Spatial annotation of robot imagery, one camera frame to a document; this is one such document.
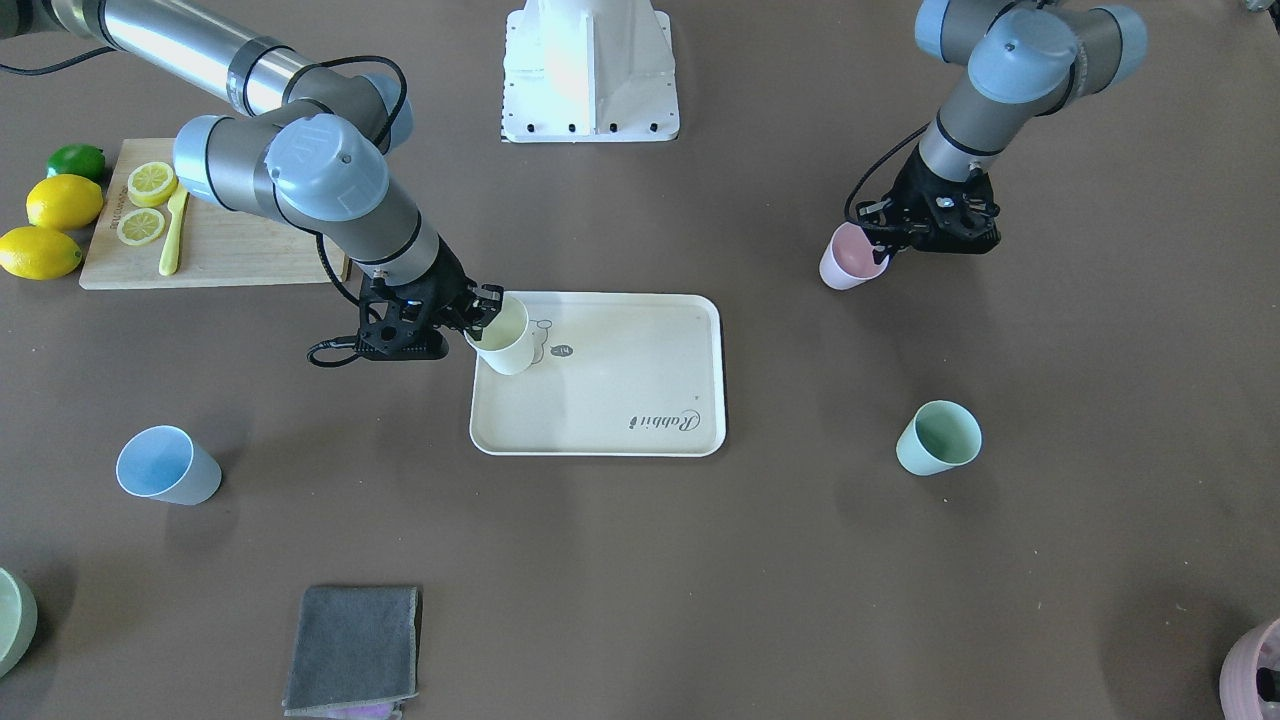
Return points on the cream cup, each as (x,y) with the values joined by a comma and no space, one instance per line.
(507,344)

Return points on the green cup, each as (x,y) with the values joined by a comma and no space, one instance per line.
(942,435)

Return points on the wooden cutting board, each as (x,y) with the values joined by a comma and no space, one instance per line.
(217,248)

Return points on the cream rabbit tray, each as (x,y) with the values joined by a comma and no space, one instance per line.
(613,374)

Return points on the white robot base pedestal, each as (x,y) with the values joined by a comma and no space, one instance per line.
(589,72)

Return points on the pink bowl with ice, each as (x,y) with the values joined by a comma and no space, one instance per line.
(1249,678)

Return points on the pink cup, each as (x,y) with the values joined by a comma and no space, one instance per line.
(849,259)

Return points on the grey folded cloth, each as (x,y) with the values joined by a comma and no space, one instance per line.
(355,652)

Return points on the green lime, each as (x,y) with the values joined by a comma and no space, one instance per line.
(77,159)

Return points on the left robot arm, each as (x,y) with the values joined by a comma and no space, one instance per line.
(1023,59)

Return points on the blue cup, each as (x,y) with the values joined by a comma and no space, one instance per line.
(166,464)

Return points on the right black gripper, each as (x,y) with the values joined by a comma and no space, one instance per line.
(447,283)

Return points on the yellow lemon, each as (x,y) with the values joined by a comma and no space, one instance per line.
(64,202)
(38,253)

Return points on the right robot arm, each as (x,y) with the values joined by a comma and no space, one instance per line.
(305,148)

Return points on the lemon slice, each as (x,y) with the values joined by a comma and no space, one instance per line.
(140,226)
(151,184)

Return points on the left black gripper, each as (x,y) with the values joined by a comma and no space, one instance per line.
(917,188)

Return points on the yellow plastic knife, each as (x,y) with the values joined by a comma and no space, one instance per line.
(170,254)

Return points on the green bowl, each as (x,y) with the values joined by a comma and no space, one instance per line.
(19,616)

